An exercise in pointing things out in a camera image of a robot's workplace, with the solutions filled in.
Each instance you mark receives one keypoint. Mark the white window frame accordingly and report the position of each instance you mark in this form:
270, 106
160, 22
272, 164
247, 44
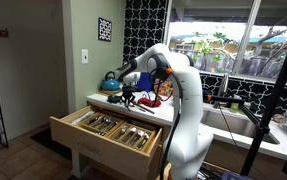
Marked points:
246, 36

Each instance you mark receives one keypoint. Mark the light wooden drawer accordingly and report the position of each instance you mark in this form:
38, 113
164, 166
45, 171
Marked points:
109, 160

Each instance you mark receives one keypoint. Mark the blue container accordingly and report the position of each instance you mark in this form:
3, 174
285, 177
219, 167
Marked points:
144, 83

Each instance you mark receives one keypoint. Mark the red spoon rest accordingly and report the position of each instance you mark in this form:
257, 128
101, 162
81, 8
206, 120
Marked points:
149, 102

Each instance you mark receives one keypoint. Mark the chrome faucet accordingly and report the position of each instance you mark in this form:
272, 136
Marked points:
223, 85

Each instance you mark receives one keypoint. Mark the colourful pot holder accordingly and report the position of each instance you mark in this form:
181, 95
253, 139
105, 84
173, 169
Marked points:
165, 89

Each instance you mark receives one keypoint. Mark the silver cutlery piece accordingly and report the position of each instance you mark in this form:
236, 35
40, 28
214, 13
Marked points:
123, 130
139, 136
130, 133
144, 139

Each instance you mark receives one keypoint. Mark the blue kettle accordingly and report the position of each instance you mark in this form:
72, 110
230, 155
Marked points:
109, 85

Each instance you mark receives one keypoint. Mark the wooden trivet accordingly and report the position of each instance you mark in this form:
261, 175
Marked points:
109, 92

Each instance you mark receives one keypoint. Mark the steel sink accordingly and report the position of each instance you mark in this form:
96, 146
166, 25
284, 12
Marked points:
239, 125

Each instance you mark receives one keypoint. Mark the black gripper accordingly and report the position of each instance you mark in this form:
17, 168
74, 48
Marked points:
129, 90

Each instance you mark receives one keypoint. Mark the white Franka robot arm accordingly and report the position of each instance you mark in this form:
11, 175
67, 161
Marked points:
189, 110

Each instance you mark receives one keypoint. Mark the black tripod stand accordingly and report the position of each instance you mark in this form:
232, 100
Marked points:
270, 110

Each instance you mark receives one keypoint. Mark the wooden cutlery tray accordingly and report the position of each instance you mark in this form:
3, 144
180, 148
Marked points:
126, 145
91, 129

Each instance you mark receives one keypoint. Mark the black bowl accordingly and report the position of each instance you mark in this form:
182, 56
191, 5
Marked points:
114, 99

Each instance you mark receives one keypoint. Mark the dark patterned floor mat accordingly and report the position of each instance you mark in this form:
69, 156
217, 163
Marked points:
49, 141

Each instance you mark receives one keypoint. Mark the white light switch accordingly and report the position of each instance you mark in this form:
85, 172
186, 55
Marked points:
85, 56

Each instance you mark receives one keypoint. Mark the long slender utensil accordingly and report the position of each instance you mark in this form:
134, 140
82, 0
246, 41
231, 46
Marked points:
148, 110

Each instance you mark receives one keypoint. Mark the white flat drawer item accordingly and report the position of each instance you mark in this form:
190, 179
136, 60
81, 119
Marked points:
83, 117

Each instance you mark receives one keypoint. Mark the cream cabinet frame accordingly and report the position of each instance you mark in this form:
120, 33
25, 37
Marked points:
79, 165

